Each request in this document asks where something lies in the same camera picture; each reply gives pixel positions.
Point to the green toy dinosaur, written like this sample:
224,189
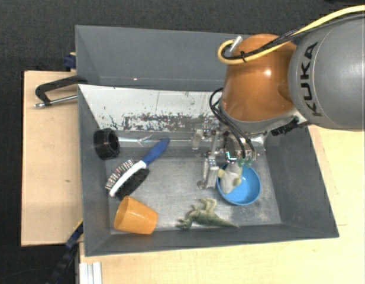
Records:
207,217

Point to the orange plastic cup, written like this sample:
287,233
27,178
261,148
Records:
135,216

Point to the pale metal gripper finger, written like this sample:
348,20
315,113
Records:
210,173
196,139

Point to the pale white toy animal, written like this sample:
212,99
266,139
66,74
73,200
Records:
229,179

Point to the blue plastic bowl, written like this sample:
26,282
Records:
247,188

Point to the blue and white scrubbing brush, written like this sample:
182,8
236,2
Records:
132,174

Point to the grey metal bin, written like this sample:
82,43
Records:
170,55

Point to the pale wood flat board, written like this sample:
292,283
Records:
49,164

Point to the black ribbed round cap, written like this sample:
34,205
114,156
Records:
106,145

